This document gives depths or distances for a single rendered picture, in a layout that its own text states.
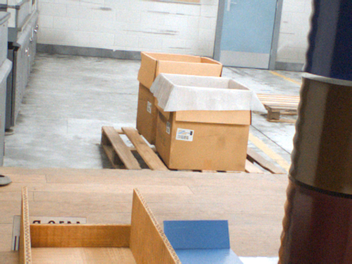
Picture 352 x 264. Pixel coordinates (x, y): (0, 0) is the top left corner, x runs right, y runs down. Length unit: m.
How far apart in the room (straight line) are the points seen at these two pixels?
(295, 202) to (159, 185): 0.76
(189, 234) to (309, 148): 0.48
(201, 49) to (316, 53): 11.28
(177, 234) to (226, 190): 0.31
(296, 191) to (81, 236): 0.51
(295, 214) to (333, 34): 0.06
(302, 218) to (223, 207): 0.69
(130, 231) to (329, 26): 0.54
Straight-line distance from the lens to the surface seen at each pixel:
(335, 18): 0.21
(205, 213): 0.88
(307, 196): 0.22
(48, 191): 0.93
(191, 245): 0.69
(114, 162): 4.48
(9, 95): 5.09
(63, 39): 11.23
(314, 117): 0.22
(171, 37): 11.38
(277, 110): 6.73
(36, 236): 0.72
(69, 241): 0.72
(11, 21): 5.02
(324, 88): 0.22
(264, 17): 11.70
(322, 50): 0.22
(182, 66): 4.52
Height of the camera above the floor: 1.18
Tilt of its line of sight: 12 degrees down
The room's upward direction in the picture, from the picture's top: 5 degrees clockwise
